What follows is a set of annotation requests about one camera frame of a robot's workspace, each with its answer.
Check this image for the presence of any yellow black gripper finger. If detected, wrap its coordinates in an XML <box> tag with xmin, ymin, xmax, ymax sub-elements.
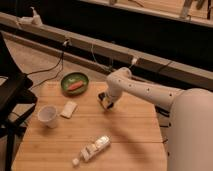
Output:
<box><xmin>98</xmin><ymin>92</ymin><xmax>114</xmax><ymax>110</ymax></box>

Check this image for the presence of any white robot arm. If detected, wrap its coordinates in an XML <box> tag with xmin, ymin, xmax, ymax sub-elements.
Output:
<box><xmin>98</xmin><ymin>67</ymin><xmax>213</xmax><ymax>171</ymax></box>

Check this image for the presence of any white ceramic cup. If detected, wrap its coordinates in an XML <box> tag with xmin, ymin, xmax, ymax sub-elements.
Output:
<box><xmin>37</xmin><ymin>105</ymin><xmax>58</xmax><ymax>128</ymax></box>

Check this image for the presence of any orange carrot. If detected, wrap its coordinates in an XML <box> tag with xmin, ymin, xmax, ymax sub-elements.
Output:
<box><xmin>67</xmin><ymin>81</ymin><xmax>84</xmax><ymax>91</ymax></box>

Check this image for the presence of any green bowl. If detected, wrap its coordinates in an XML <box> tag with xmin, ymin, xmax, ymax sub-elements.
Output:
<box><xmin>61</xmin><ymin>72</ymin><xmax>89</xmax><ymax>96</ymax></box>

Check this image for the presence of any white clear plastic bottle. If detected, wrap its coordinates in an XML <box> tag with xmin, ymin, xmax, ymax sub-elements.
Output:
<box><xmin>72</xmin><ymin>135</ymin><xmax>110</xmax><ymax>167</ymax></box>

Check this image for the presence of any black office chair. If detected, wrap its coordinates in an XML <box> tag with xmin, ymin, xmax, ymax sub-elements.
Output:
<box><xmin>0</xmin><ymin>32</ymin><xmax>37</xmax><ymax>171</ymax></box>

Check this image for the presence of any white spray bottle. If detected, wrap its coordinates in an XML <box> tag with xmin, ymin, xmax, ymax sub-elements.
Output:
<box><xmin>17</xmin><ymin>6</ymin><xmax>44</xmax><ymax>28</ymax></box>

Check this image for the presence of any white cable connector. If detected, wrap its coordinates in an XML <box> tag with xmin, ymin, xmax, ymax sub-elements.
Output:
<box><xmin>131</xmin><ymin>57</ymin><xmax>138</xmax><ymax>65</ymax></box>

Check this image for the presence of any black floor cable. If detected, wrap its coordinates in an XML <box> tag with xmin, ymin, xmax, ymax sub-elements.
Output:
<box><xmin>25</xmin><ymin>43</ymin><xmax>68</xmax><ymax>90</ymax></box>

